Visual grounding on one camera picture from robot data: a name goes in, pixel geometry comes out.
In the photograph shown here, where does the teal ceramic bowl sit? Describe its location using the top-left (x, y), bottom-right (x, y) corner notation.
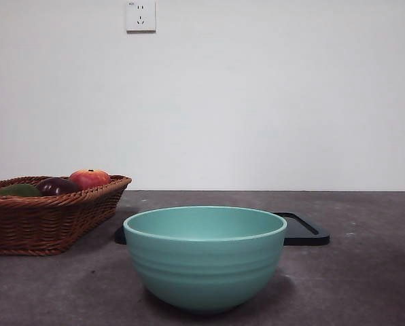
top-left (122, 205), bottom-right (288, 314)

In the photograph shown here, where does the green avocado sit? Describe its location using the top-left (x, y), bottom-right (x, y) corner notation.
top-left (0, 183), bottom-right (43, 198)

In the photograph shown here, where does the red apple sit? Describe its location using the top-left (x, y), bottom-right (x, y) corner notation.
top-left (69, 168), bottom-right (111, 191)

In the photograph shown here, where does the black rectangular tray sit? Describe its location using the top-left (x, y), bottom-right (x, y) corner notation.
top-left (114, 211), bottom-right (331, 246)

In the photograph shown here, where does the dark purple round fruit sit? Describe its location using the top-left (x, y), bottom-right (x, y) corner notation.
top-left (35, 177), bottom-right (82, 197)

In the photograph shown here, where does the brown wicker basket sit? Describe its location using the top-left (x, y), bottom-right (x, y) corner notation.
top-left (0, 175), bottom-right (133, 256)

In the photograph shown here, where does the white wall power socket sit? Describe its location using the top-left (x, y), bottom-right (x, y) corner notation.
top-left (126, 0), bottom-right (157, 34)

